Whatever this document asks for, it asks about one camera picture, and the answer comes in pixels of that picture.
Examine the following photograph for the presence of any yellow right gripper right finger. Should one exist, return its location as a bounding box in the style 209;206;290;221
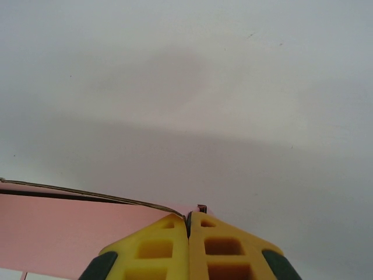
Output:
186;211;304;280

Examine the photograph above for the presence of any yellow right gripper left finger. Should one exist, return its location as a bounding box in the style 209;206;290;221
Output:
78;212;190;280

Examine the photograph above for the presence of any pink cloth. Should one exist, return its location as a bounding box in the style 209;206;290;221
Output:
0;177;217;280

